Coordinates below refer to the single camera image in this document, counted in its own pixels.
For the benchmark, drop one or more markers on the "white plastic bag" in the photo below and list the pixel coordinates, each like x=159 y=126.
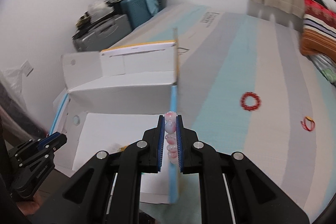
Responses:
x=98 y=7

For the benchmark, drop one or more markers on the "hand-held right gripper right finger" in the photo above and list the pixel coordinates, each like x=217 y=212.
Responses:
x=179 y=145

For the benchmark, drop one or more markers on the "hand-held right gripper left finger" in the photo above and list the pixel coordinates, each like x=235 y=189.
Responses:
x=159 y=145

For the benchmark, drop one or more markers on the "teal suitcase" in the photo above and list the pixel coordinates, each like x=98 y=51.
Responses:
x=137 y=8

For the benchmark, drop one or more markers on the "striped pillow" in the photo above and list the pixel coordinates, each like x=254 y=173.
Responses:
x=319 y=27

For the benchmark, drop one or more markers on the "striped bed sheet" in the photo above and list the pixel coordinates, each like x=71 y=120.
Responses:
x=249 y=121

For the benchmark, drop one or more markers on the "white and blue cardboard box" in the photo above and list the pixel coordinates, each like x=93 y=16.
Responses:
x=118 y=119

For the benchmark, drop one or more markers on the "person's left hand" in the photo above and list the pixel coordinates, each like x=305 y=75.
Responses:
x=29 y=205

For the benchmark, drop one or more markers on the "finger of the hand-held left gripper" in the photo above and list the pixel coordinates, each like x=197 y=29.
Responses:
x=52 y=141

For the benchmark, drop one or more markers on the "white wall socket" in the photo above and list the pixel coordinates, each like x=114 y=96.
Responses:
x=27 y=67

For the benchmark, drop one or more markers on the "grey suitcase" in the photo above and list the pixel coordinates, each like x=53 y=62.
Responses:
x=102 y=31

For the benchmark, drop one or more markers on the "clear plastic bag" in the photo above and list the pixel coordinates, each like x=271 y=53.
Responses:
x=11 y=87

